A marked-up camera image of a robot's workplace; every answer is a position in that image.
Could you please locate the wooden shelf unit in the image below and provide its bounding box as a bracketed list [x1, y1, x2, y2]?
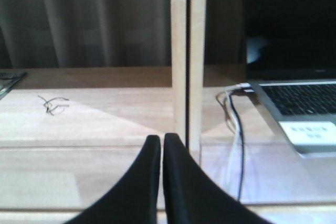
[1, 0, 335, 223]

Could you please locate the white label sticker left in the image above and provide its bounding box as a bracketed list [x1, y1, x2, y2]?
[279, 121, 335, 145]

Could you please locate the white laptop cable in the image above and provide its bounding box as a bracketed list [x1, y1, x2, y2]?
[216, 83, 253, 204]

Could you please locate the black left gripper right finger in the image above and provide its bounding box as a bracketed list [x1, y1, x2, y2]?
[163, 133, 265, 223]

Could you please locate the grey laptop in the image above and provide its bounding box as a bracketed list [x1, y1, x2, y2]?
[243, 0, 335, 157]

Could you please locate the black laptop cable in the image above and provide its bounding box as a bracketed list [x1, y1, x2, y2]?
[228, 89, 257, 202]

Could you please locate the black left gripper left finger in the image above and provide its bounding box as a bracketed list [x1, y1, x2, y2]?
[67, 135, 161, 223]

